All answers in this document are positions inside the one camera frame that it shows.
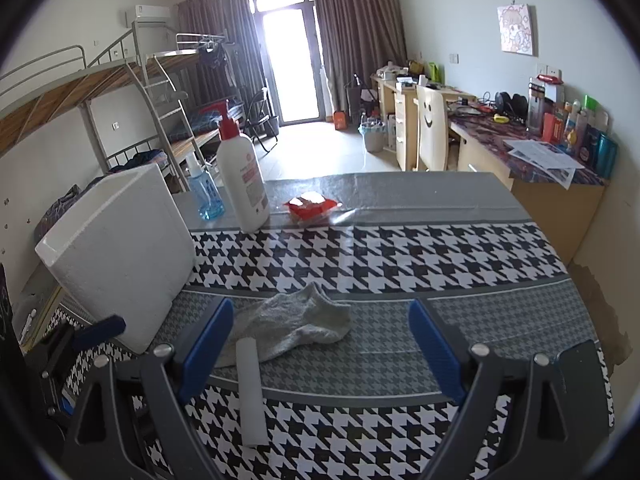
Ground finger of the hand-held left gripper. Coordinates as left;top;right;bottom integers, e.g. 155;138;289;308
72;314;127;352

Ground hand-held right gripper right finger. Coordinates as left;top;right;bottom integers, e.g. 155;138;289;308
407;300;612;480

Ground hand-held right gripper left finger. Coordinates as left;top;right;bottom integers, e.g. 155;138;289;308
70;297;236;480

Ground white foam box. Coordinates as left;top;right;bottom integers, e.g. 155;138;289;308
34;162;198;356

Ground grey sock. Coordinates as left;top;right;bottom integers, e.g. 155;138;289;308
215;280;353;367

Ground white cloth roll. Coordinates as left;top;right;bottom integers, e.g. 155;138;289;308
236;337;271;447

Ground black white houndstooth tablecloth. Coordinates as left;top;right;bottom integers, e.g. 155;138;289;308
30;170;617;480

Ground grey purple bedding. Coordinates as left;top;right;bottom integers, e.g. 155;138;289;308
35;184;84;244

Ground clear blue spray bottle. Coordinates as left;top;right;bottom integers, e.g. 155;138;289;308
184;152;225;221

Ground blue quilt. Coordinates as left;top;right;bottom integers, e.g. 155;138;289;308
107;149;169;174

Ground white pump bottle red cap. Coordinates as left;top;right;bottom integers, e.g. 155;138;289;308
214;99;272;234

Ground red wet wipes packet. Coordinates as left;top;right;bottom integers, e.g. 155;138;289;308
282;191;345;225

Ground wooden desk with patterned cover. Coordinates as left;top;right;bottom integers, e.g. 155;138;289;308
447;105;609;267

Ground printed paper sheets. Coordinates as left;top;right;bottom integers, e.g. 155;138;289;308
505;139;586;190

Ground white bucket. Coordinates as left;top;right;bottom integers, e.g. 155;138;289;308
359;122;386;154

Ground wooden chair with smiley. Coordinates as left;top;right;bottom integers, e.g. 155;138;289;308
415;84;454;172

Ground wooden desk with drawers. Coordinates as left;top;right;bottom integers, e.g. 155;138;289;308
370;72;476;171

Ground blue checked bedding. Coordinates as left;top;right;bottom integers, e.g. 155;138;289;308
167;110;246;144

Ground black folding chair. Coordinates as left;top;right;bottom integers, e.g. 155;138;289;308
245;87;281;154

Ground metal bunk bed with ladder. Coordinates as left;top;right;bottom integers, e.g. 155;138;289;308
0;20;201;221

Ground black headphones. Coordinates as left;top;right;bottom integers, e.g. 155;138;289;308
494;91;526;117

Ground clear tumbler with black lid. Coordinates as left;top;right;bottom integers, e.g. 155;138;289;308
527;77;549;134

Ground row of toiletry bottles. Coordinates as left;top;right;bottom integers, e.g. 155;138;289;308
542;74;621;180

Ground dark hanging clothes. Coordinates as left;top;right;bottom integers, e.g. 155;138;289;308
197;42;236;87

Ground glass balcony door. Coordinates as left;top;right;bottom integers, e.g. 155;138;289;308
247;0;326;124

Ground white air conditioner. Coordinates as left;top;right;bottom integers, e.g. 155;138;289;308
132;4;171;25

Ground brown curtain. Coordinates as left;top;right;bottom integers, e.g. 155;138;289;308
310;0;409;117
175;0;266;111

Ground pink cartoon wall picture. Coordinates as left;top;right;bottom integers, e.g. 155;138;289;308
496;3;535;56

